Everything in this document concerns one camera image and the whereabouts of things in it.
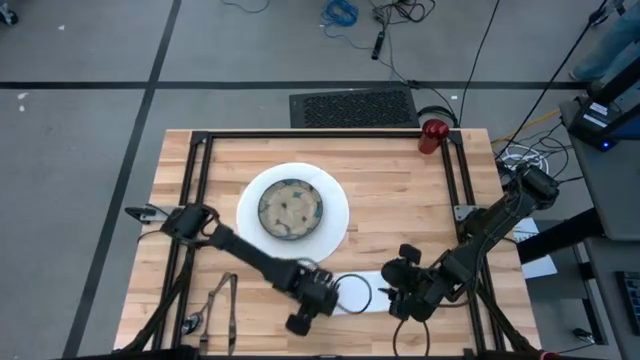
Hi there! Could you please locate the yellow floor cable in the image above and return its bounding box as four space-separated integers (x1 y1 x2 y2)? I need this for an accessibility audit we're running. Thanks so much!
492 108 562 146

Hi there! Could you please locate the red textured cup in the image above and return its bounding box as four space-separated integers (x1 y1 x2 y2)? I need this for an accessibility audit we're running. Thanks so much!
417 118 450 155

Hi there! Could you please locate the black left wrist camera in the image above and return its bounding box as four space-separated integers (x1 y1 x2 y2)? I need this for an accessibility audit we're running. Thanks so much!
284 310 315 337

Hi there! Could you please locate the long black floor cable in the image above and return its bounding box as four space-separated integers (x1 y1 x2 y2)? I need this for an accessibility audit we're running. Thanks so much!
457 0 502 127

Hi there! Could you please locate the black inline cable box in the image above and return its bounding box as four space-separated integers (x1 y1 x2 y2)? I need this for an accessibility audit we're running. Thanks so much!
370 30 387 61

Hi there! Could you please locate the black floor vent grate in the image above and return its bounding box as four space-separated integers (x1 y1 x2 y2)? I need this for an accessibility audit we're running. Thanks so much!
288 88 420 129

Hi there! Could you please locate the grey desk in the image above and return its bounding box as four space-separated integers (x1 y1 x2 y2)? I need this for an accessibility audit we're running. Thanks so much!
574 234 640 360

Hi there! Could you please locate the silver knife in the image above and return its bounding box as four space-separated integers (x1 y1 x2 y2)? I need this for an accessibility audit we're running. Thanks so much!
227 272 239 356

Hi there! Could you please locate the black keyboard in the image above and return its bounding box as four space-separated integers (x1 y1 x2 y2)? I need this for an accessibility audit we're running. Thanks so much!
614 269 640 337

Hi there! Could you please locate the grey side table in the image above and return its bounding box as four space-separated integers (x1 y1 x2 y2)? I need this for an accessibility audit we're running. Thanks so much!
558 97 640 242

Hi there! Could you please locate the black cable tangle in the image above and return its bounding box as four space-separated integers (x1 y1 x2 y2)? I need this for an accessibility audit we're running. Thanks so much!
368 0 436 26

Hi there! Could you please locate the black angled beam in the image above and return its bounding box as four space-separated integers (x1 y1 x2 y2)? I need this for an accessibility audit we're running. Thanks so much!
587 57 640 109

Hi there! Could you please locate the white paper sheet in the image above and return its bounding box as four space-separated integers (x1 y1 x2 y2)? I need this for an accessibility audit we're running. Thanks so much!
512 217 559 280

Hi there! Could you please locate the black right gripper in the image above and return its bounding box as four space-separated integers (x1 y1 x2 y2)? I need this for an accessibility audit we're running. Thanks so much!
378 257 444 321

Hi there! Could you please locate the person's leg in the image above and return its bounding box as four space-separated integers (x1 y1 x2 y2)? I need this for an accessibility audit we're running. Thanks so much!
569 0 640 84

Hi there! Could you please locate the white round plate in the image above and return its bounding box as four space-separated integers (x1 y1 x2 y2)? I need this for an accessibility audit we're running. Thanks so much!
235 162 350 263

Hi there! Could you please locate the black table leg bar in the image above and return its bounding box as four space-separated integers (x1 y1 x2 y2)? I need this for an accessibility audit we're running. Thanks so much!
516 208 604 265

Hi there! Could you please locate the blue cable coil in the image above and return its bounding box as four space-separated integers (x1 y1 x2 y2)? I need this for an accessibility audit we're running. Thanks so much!
319 0 360 39

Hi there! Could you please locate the black device with blue light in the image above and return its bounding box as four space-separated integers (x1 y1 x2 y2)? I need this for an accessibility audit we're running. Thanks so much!
567 94 640 152

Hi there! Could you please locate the white cloth napkin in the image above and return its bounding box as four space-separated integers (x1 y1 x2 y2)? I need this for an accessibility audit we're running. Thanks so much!
331 270 397 317

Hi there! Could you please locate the black aluminium table frame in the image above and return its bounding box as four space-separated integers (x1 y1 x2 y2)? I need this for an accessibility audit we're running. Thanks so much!
122 129 541 360

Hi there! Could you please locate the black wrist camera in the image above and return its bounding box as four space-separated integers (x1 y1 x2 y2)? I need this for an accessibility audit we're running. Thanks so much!
398 243 422 266
284 310 315 337

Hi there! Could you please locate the blue and beige floral plate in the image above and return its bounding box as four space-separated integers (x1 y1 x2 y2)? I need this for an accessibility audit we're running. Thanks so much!
257 178 325 242

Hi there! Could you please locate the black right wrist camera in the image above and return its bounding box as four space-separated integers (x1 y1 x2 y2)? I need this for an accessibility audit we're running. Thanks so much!
398 243 422 266

